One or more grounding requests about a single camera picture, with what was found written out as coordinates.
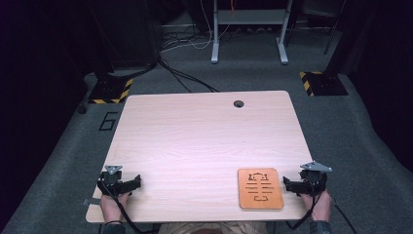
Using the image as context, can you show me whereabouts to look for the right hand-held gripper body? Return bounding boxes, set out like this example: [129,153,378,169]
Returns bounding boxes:
[298,161,333,198]

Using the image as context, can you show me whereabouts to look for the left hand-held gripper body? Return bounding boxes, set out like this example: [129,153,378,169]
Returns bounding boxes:
[96,164,131,197]

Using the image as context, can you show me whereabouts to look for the person's left hand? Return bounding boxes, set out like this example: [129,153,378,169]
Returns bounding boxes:
[99,191,131,225]

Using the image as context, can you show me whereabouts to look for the person's right hand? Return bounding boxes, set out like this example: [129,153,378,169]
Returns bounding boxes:
[299,190,333,222]

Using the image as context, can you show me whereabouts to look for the grey tape strip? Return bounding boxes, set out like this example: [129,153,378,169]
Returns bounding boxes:
[82,197,102,207]

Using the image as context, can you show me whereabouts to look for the orange wooden cut-out board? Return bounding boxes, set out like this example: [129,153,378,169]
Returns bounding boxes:
[237,167,284,211]

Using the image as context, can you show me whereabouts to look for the person's beige trousers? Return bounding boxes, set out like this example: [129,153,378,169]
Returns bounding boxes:
[157,220,270,234]

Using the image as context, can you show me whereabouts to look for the black cabinet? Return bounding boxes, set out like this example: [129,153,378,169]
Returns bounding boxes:
[87,0,166,74]

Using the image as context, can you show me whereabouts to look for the black tripod leg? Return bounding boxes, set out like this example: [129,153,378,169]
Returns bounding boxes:
[322,0,347,56]

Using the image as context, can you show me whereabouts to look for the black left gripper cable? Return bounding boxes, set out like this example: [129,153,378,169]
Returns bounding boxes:
[99,180,154,234]

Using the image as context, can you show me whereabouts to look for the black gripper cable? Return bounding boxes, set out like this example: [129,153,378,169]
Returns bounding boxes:
[99,180,154,234]
[284,181,326,231]

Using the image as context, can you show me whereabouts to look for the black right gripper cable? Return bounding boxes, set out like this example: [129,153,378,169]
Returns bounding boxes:
[284,181,326,231]

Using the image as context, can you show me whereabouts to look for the thin black cable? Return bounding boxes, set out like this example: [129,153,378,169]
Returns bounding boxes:
[332,200,359,234]

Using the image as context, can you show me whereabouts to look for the black hazard-striped base plate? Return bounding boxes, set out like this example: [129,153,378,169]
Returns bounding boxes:
[88,75,134,105]
[298,70,350,98]

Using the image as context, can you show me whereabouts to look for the black floor cable bundle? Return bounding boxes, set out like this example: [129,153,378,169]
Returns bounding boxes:
[157,58,220,94]

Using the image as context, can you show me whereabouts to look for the black stand post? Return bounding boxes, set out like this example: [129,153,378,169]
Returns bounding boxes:
[323,0,368,76]

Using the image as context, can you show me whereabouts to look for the white floor cables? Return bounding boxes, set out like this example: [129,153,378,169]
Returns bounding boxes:
[159,0,232,55]

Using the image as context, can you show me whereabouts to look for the white metal desk frame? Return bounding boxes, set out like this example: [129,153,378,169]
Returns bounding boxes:
[210,0,293,65]

